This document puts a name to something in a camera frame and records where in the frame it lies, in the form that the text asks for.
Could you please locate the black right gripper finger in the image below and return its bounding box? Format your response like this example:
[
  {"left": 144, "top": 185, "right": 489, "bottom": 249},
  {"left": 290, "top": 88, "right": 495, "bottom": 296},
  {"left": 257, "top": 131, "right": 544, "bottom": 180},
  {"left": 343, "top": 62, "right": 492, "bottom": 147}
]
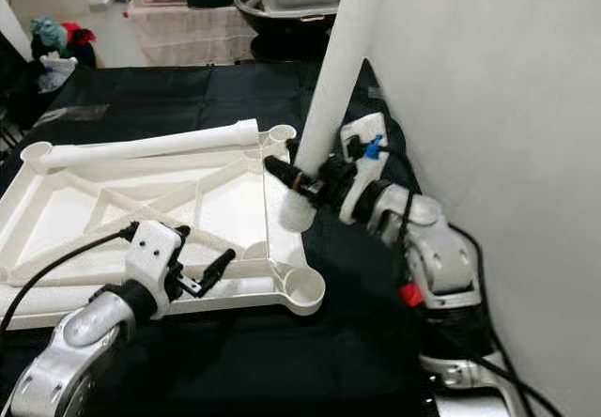
[{"left": 263, "top": 154, "right": 325, "bottom": 197}]

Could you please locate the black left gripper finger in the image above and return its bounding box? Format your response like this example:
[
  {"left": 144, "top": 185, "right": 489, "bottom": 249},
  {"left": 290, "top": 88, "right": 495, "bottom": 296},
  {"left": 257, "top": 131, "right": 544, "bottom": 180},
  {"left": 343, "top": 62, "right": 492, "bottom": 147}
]
[{"left": 193, "top": 246, "right": 238, "bottom": 298}]

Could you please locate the white plastic table top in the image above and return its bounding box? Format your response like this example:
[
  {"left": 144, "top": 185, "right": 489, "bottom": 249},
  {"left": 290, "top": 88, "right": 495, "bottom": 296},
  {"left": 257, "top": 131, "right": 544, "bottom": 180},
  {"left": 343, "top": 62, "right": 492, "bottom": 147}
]
[{"left": 0, "top": 121, "right": 327, "bottom": 332}]

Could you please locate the black table cloth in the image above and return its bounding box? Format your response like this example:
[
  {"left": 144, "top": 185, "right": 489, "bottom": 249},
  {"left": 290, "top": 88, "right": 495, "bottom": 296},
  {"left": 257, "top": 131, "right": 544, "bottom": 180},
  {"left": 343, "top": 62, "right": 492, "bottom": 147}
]
[{"left": 0, "top": 58, "right": 461, "bottom": 417}]

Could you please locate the black round tub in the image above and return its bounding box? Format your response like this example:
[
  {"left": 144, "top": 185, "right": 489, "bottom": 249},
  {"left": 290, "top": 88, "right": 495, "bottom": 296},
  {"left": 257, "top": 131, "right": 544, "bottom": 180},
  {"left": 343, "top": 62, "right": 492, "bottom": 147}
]
[{"left": 233, "top": 0, "right": 339, "bottom": 61}]

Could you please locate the beige cloth cover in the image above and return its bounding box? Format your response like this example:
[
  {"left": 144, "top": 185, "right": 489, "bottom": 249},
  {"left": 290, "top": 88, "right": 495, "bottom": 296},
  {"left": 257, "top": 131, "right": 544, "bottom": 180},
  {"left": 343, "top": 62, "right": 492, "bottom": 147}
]
[{"left": 127, "top": 4, "right": 254, "bottom": 66}]

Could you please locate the red cloth item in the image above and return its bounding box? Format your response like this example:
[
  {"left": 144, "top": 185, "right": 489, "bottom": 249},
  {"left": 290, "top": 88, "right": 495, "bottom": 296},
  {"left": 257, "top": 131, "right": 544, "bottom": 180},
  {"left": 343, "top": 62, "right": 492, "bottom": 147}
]
[{"left": 61, "top": 23, "right": 97, "bottom": 47}]

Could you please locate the teal plush toy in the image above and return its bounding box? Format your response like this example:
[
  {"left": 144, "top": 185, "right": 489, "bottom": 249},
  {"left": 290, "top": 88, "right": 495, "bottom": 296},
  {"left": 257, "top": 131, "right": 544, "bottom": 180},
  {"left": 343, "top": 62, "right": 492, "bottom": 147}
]
[{"left": 30, "top": 18, "right": 69, "bottom": 54}]

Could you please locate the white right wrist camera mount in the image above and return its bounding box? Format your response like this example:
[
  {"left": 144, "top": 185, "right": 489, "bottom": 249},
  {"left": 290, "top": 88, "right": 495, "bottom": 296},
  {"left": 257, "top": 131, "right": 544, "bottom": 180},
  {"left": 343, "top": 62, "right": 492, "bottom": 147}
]
[{"left": 338, "top": 112, "right": 391, "bottom": 225}]

